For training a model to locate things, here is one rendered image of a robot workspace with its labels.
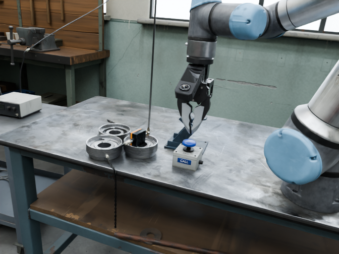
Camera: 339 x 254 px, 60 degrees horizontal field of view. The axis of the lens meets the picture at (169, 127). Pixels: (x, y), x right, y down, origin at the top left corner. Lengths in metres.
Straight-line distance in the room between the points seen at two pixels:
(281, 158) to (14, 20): 2.92
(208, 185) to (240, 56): 1.71
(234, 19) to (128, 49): 2.04
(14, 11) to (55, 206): 2.38
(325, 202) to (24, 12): 2.87
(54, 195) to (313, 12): 1.00
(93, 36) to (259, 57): 1.38
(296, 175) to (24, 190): 0.86
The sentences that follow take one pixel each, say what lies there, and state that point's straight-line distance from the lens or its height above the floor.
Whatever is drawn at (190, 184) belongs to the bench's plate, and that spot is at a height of 0.80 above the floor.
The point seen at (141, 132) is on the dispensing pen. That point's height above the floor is 0.87.
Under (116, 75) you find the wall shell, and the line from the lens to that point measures 2.77.
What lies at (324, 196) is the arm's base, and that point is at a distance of 0.79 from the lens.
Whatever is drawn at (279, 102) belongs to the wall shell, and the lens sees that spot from 2.44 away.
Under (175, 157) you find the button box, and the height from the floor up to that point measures 0.83.
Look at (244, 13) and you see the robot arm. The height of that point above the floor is 1.22.
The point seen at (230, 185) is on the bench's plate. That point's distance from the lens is 0.81.
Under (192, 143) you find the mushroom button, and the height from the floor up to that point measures 0.87.
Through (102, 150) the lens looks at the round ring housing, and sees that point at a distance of 0.85.
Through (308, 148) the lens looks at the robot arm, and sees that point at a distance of 0.59.
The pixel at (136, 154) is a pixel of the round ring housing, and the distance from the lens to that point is 0.87.
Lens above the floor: 1.21
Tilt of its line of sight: 21 degrees down
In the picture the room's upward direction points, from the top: 4 degrees clockwise
